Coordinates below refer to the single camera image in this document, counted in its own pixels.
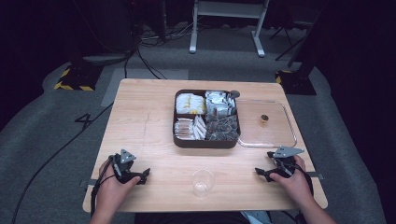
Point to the row of white sachets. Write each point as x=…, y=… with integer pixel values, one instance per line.
x=199, y=127

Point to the pile of clear stick packets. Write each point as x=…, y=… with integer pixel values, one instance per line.
x=183, y=129

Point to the black tripod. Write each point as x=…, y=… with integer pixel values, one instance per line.
x=286, y=37

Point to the pile of dark grey packets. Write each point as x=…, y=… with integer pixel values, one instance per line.
x=222, y=129

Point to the small grey round capsule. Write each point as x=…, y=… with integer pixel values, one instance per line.
x=234, y=94

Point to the pile of silver packets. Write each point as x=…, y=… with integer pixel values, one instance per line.
x=218, y=104

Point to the grey tape strip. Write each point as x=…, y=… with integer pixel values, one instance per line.
x=316, y=175
x=88, y=183

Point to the clear plastic lid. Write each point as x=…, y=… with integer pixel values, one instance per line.
x=274, y=133

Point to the person's left hand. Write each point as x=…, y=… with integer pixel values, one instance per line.
x=110, y=193

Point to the clear plastic cup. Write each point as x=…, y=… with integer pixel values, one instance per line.
x=203, y=183

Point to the pile of white yellow packets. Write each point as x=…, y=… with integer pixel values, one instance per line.
x=189, y=103

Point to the white metal desk frame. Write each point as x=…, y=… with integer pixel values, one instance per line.
x=229, y=9

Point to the black yellow striped stand base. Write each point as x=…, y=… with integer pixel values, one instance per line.
x=295, y=82
x=77, y=79

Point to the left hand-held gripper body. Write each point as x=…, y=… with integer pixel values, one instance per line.
x=126, y=169

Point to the light blue cloth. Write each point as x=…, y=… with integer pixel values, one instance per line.
x=257, y=217

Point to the person's right hand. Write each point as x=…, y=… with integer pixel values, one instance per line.
x=295, y=186

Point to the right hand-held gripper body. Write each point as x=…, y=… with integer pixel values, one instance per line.
x=284, y=163

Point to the brown divided tray box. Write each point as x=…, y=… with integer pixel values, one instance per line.
x=205, y=144

